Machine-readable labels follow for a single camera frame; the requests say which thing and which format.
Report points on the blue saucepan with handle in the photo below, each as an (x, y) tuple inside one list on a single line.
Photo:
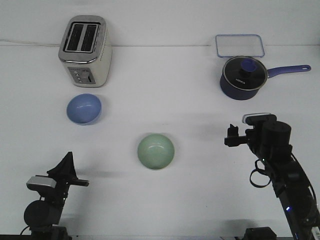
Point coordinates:
[(238, 94)]

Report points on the green bowl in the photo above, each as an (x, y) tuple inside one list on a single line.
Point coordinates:
[(155, 151)]

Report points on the silver two-slot toaster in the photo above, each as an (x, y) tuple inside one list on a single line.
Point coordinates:
[(86, 51)]

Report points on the clear blue-rimmed container lid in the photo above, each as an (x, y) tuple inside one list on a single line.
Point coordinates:
[(231, 45)]

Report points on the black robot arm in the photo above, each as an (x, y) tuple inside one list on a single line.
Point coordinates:
[(43, 216), (269, 141)]

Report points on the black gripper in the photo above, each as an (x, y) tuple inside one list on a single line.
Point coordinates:
[(252, 138), (65, 176)]

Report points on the glass pot lid blue knob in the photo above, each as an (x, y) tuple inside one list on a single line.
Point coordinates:
[(245, 73)]

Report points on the blue bowl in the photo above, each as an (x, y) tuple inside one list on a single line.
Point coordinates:
[(84, 109)]

